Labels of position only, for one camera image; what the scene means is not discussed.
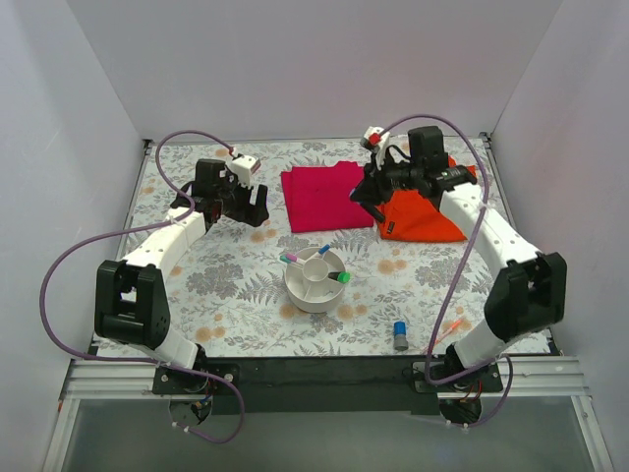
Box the white marker blue cap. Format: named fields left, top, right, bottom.
left=316, top=244, right=330, bottom=257

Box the green cap black highlighter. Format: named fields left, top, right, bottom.
left=327, top=271, right=351, bottom=284

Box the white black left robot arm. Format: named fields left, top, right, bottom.
left=94, top=154, right=268, bottom=393

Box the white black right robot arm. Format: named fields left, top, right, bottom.
left=350, top=126, right=567, bottom=391

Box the orange folded cloth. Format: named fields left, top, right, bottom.
left=375, top=157, right=466, bottom=243

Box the magenta folded cloth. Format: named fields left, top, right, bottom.
left=281, top=161, right=373, bottom=233

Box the floral patterned table mat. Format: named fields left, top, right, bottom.
left=97, top=138, right=549, bottom=358

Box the white round divided organizer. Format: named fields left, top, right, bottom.
left=283, top=247, right=350, bottom=314

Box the blue cap grey glue stick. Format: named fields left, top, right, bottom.
left=393, top=321, right=409, bottom=351

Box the orange thin pen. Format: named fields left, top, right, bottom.
left=437, top=319, right=464, bottom=342

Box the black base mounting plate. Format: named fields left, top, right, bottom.
left=151, top=353, right=507, bottom=415

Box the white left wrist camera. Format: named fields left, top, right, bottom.
left=226, top=153, right=261, bottom=189

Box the white cord at back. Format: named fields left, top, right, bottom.
left=385, top=130, right=446, bottom=158

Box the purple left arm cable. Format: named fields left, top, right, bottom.
left=38, top=129, right=247, bottom=445

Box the aluminium table frame rail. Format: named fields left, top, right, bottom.
left=41, top=138, right=615, bottom=472

